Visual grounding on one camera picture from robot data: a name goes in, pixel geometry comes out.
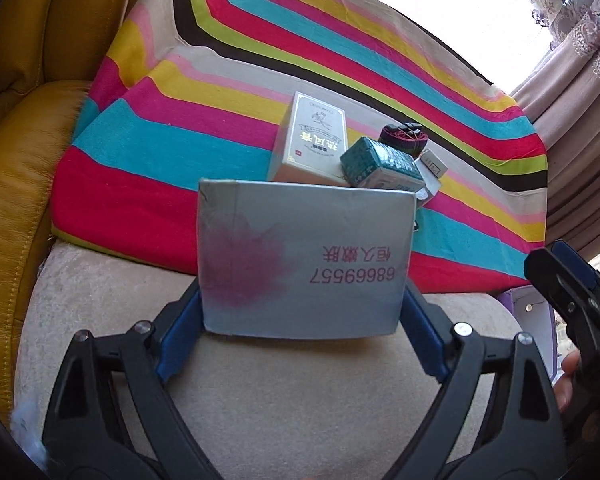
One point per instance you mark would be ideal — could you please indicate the tall white tea box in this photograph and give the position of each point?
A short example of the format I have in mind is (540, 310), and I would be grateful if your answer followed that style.
(309, 142)

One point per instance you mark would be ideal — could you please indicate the purple white storage box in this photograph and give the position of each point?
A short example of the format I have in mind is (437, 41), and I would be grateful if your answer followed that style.
(536, 317)

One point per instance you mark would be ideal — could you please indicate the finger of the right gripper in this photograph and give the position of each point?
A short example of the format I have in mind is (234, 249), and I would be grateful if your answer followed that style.
(572, 288)

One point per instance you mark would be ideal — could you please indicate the beige floral curtain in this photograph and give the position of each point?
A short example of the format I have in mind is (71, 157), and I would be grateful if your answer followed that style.
(561, 97)

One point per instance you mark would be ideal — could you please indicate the person's right hand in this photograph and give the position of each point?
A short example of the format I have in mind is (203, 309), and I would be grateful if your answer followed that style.
(563, 388)

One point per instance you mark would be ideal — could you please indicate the small white box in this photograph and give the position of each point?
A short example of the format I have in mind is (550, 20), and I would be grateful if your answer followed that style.
(432, 169)

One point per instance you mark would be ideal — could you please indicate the yellow leather armchair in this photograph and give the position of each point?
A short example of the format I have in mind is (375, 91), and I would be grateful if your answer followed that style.
(50, 52)

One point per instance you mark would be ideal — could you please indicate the large white box pink print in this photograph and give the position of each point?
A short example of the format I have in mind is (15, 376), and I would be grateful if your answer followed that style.
(297, 261)

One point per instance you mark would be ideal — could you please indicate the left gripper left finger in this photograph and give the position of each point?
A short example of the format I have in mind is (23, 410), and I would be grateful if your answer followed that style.
(110, 415)

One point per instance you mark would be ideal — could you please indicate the teal patterned box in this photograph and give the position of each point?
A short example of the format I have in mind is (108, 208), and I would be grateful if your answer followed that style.
(371, 164)

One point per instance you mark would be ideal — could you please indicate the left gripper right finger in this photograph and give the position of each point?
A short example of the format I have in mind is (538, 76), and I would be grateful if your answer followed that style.
(494, 416)

